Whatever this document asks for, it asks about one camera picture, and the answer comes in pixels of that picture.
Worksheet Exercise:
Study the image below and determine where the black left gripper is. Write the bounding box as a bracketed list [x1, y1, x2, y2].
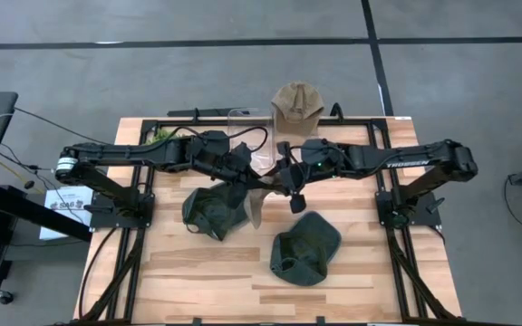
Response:
[186, 130, 276, 191]

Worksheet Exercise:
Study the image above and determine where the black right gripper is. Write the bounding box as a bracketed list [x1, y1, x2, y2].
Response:
[269, 139, 351, 215]

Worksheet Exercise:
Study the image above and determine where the beige baseball cap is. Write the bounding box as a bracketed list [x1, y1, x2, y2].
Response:
[270, 81, 326, 137]
[242, 178, 285, 230]

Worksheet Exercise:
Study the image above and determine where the dark green baseball cap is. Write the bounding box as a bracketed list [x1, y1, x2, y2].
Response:
[181, 180, 252, 243]
[269, 211, 343, 288]

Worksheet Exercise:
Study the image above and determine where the clear plastic hat stand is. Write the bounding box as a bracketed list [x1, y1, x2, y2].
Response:
[227, 107, 275, 172]
[272, 118, 324, 176]

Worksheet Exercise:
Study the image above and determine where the black bar clamp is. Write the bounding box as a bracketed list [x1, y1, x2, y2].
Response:
[166, 107, 244, 118]

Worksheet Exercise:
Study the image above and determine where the green potted plant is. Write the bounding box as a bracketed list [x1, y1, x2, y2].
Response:
[145, 128, 185, 146]

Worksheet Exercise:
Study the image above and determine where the white printed paper sheet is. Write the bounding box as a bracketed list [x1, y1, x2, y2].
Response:
[38, 185, 95, 241]

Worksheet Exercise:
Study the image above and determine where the black looped camera cable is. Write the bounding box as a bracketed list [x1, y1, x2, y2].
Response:
[224, 126, 270, 154]

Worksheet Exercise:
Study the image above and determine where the black aluminium table frame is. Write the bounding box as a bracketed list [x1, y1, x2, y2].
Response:
[75, 118, 464, 326]

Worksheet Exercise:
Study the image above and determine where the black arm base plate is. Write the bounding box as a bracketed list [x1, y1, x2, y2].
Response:
[375, 189, 446, 228]
[83, 192, 156, 230]

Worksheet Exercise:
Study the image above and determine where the black floor cable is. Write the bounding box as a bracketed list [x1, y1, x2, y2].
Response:
[14, 107, 120, 147]

